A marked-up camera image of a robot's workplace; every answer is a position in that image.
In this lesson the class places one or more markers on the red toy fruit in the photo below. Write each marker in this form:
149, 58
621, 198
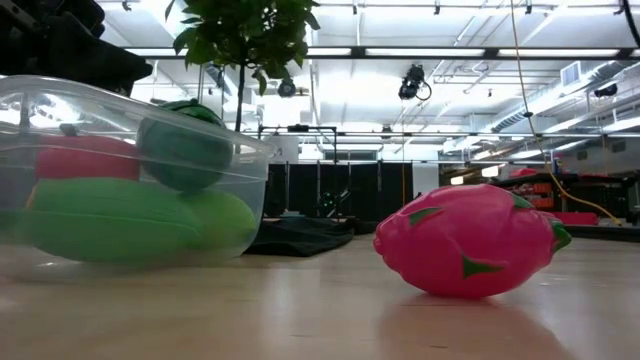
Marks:
85, 157

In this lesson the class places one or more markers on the striped toy watermelon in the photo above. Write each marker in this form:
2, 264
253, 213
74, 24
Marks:
185, 150

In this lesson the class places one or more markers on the long green toy vegetable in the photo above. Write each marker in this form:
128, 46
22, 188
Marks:
110, 220

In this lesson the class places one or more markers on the round light green toy fruit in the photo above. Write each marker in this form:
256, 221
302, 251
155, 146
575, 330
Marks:
225, 220

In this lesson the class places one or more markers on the green leafy plant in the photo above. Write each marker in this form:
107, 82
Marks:
245, 30

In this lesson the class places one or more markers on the black cloth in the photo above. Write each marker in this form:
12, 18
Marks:
300, 237

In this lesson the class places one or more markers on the black partition panels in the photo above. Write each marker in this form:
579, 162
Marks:
360, 190

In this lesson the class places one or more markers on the pink toy dragon fruit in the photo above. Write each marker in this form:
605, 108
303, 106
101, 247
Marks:
465, 240

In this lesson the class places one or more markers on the black metal rig frame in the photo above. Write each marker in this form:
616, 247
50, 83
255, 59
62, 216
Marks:
357, 51

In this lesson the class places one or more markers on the black overhead camera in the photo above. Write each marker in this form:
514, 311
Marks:
412, 82

